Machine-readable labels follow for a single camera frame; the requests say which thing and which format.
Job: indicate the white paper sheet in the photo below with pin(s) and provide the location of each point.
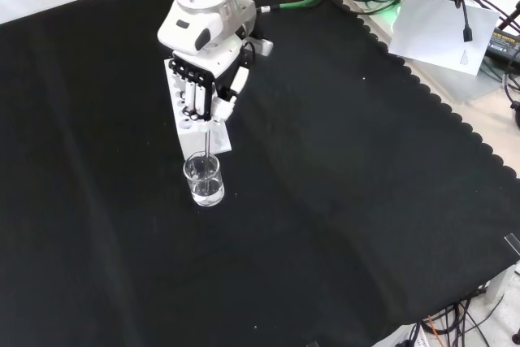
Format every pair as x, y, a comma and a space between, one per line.
438, 38

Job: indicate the clear glass beaker with water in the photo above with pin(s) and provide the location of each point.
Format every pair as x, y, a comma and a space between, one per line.
207, 196

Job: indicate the clear glass rod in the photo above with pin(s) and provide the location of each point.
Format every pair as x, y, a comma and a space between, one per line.
208, 144

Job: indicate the black table cloth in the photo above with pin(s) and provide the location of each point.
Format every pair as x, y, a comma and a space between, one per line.
325, 200

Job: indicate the grey tape piece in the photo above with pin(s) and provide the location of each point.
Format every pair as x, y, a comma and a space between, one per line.
512, 244
314, 343

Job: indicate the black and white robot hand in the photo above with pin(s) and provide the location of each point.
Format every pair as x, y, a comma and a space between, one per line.
219, 62

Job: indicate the black power adapter yellow label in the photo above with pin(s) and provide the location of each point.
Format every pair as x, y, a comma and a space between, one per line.
503, 44

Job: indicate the white test tube rack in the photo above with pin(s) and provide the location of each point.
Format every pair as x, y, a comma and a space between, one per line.
191, 144

